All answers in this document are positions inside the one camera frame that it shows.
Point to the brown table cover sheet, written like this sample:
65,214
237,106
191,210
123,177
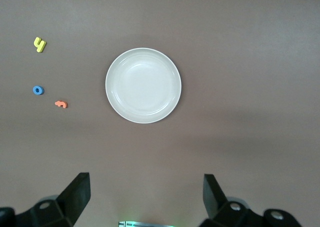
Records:
225,37

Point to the orange foam letter f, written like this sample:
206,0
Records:
63,104

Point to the yellow foam letter h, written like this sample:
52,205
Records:
40,48

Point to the aluminium right arm base plate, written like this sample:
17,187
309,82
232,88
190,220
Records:
150,224

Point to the blue foam letter o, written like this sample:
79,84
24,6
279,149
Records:
41,90

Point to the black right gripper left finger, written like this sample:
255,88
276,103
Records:
70,202

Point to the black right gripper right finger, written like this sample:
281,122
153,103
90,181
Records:
217,207

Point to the beige round plate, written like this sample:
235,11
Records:
143,85

